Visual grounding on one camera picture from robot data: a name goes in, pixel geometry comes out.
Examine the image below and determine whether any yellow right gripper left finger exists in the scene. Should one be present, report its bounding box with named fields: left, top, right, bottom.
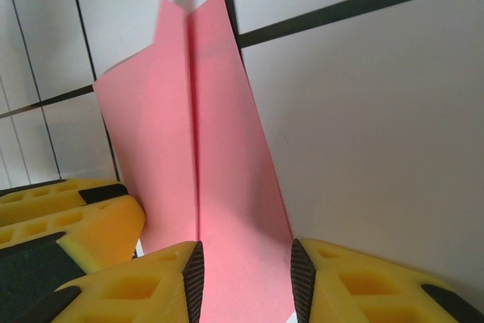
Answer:
left=52, top=240, right=207, bottom=323

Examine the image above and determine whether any pink square paper sheet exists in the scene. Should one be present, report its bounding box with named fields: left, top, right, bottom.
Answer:
left=92, top=0, right=296, bottom=323

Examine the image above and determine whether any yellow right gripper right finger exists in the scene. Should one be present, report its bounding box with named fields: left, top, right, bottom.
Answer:
left=290, top=238, right=484, bottom=323

